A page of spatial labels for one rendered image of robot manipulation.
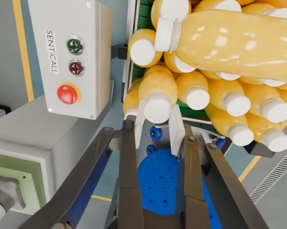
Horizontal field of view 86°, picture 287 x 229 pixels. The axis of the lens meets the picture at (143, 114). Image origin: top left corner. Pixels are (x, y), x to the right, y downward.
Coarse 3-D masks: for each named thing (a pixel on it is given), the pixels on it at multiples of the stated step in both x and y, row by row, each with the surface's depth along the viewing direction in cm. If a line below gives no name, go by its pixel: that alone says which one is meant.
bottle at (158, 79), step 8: (160, 64) 33; (144, 72) 34; (152, 72) 27; (160, 72) 26; (168, 72) 28; (144, 80) 25; (152, 80) 24; (160, 80) 24; (168, 80) 24; (144, 88) 24; (152, 88) 23; (160, 88) 23; (168, 88) 23; (176, 88) 25; (144, 96) 23; (168, 96) 22; (176, 96) 24
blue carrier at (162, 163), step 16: (144, 160) 43; (160, 160) 44; (176, 160) 45; (144, 176) 38; (160, 176) 39; (176, 176) 40; (144, 192) 35; (160, 192) 35; (144, 208) 32; (160, 208) 32; (208, 208) 33
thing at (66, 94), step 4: (60, 88) 27; (64, 88) 27; (68, 88) 27; (72, 88) 27; (60, 92) 27; (64, 92) 27; (68, 92) 27; (72, 92) 27; (60, 96) 28; (64, 96) 28; (68, 96) 28; (72, 96) 27; (76, 96) 28; (64, 100) 28; (68, 100) 28; (72, 100) 28; (68, 104) 29
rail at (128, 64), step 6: (132, 0) 31; (132, 6) 31; (132, 12) 32; (132, 18) 32; (132, 24) 33; (132, 30) 33; (126, 66) 37; (126, 72) 38; (126, 78) 39; (126, 84) 39; (126, 90) 40
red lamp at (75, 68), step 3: (72, 63) 25; (75, 63) 25; (78, 63) 25; (69, 66) 25; (72, 66) 25; (75, 66) 25; (78, 66) 25; (81, 66) 26; (69, 69) 25; (72, 69) 25; (75, 69) 25; (78, 69) 25; (81, 69) 26; (72, 72) 25; (75, 72) 25; (78, 72) 25; (81, 72) 26
